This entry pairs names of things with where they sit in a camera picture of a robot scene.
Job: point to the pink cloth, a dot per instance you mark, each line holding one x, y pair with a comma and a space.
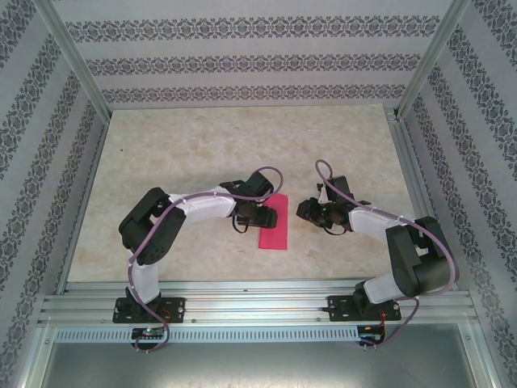
278, 238

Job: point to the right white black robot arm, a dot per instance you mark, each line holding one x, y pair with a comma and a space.
404, 262

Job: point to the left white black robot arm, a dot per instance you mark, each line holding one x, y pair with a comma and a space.
161, 242

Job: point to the grey metal sheet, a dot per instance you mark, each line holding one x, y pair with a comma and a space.
258, 363

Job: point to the aluminium mounting rail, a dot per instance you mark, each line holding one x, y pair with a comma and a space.
258, 301

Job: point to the aluminium side rail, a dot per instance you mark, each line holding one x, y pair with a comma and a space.
413, 174
84, 202

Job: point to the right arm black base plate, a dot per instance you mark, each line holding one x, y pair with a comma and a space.
393, 311

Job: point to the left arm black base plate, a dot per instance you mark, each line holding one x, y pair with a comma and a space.
177, 309

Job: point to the aluminium frame post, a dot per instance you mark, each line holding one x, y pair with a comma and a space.
430, 56
75, 56

